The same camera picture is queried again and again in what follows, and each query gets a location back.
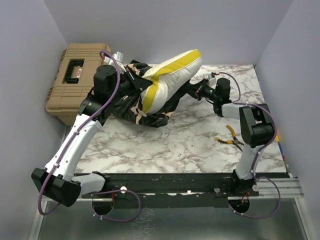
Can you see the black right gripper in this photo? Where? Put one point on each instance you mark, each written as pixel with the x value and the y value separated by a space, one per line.
pixel 201 86

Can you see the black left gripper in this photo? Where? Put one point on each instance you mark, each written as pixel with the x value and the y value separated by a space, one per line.
pixel 137 82

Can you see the black yellow flower pillowcase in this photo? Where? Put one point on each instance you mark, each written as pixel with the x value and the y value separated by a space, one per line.
pixel 129 108

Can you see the white pillow yellow edge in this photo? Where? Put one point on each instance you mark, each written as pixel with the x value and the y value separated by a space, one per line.
pixel 167 77

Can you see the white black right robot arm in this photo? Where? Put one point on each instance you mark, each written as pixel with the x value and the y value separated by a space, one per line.
pixel 257 127

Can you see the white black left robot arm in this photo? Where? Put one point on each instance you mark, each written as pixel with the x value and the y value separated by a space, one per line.
pixel 56 180

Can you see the tan plastic tool case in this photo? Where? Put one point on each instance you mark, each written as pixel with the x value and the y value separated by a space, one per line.
pixel 74 79

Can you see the yellow blue pencil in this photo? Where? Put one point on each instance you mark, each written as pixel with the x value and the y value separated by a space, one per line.
pixel 280 148

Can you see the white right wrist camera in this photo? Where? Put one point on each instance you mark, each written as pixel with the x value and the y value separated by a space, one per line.
pixel 212 78

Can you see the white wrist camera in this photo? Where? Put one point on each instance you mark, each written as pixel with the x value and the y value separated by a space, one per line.
pixel 212 78
pixel 118 56

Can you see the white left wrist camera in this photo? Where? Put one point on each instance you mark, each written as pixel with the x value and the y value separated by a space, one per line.
pixel 118 56

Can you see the black mounting rail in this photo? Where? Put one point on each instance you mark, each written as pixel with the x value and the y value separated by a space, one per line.
pixel 172 190

